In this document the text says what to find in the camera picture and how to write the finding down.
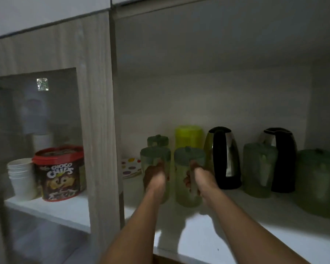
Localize polka dot plates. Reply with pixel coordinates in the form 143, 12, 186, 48
122, 157, 142, 179

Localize person's right hand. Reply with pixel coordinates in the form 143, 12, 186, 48
183, 159, 218, 198

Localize clear pitcher with green lid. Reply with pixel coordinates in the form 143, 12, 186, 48
242, 143, 279, 198
296, 148, 330, 219
173, 146, 206, 208
140, 146, 172, 204
147, 134, 170, 148

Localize wood frame glass cabinet door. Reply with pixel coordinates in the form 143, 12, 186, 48
0, 9, 121, 264

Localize person's left hand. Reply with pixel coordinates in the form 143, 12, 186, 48
142, 161, 168, 197

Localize steel kettle with black handle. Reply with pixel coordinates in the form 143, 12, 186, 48
258, 127, 297, 186
204, 126, 242, 181

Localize person's right forearm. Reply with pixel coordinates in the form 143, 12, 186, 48
201, 185, 311, 264

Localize person's left forearm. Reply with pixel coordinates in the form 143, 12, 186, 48
100, 189, 168, 264

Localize stack of white paper cups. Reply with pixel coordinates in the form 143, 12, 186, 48
7, 158, 38, 202

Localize red lid cereal tub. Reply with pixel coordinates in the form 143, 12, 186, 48
32, 145, 85, 202

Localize yellow-green plastic pitcher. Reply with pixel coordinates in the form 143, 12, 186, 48
175, 125, 204, 150

